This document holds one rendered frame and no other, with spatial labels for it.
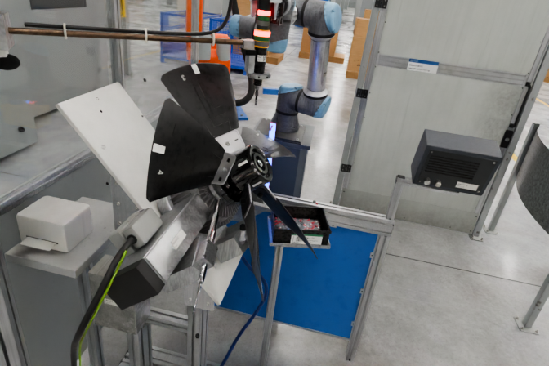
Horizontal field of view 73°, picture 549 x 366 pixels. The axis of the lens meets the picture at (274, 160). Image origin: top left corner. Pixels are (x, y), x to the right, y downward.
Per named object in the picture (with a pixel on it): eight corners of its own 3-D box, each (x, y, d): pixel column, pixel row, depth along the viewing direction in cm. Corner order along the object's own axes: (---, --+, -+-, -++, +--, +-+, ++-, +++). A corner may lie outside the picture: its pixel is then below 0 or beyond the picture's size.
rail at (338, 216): (188, 195, 169) (188, 180, 166) (191, 191, 173) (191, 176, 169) (390, 237, 157) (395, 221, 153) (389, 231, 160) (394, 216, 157)
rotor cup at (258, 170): (206, 183, 101) (243, 162, 96) (213, 150, 113) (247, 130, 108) (239, 213, 109) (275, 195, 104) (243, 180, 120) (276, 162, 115)
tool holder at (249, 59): (243, 79, 101) (247, 42, 97) (235, 73, 106) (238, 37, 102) (274, 79, 104) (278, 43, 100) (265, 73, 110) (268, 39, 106)
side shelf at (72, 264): (6, 261, 114) (3, 253, 113) (82, 203, 147) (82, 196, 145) (76, 278, 111) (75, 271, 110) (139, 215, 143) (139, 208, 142)
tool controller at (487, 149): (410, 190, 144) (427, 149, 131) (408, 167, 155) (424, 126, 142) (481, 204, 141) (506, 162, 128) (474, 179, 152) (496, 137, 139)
